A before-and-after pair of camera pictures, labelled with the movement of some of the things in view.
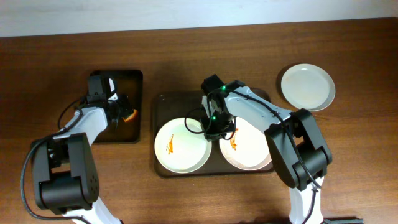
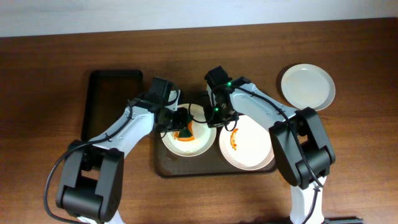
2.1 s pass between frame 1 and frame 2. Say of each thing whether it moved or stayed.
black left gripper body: moved
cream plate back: stayed
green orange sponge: moved
